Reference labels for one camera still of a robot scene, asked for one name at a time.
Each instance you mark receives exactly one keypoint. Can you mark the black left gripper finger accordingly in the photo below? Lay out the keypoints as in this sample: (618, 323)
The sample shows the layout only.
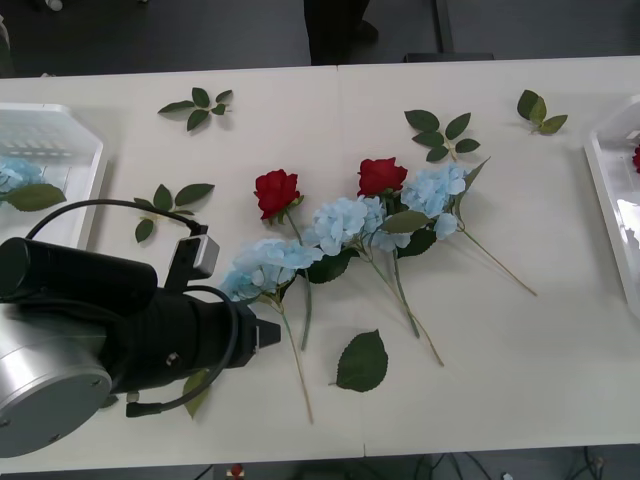
(268, 341)
(269, 328)

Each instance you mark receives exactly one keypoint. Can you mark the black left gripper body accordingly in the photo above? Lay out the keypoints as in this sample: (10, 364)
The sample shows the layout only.
(225, 335)

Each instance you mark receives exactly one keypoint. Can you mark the pale blue flower with stem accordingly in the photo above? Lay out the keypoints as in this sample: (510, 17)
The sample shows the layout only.
(270, 260)
(340, 222)
(430, 187)
(15, 172)

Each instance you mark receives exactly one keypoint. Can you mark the red rose with long stem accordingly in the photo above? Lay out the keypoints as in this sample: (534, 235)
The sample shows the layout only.
(275, 192)
(380, 175)

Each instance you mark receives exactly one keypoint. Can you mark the silver and black left arm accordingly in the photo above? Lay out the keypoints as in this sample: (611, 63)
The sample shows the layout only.
(50, 390)

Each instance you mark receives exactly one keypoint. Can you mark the light green leaf twig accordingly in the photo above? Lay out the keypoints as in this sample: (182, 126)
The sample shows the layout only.
(195, 400)

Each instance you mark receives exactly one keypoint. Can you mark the large single green leaf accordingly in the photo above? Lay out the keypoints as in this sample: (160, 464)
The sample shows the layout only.
(362, 362)

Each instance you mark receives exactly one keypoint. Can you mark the green four-leaf twig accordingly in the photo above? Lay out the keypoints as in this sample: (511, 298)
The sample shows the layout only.
(192, 194)

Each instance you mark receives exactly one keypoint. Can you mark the shallow white box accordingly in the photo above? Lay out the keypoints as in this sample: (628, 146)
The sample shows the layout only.
(612, 200)
(75, 165)

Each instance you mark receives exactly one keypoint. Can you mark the person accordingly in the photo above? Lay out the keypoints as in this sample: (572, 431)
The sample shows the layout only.
(335, 35)

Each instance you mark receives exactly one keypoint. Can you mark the green three-leaf twig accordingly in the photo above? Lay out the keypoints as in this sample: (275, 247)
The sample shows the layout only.
(527, 102)

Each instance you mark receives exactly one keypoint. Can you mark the dark metal stand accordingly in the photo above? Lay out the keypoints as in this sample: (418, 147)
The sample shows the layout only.
(445, 25)

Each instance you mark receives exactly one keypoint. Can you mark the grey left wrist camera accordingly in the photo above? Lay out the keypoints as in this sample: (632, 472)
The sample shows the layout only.
(197, 255)

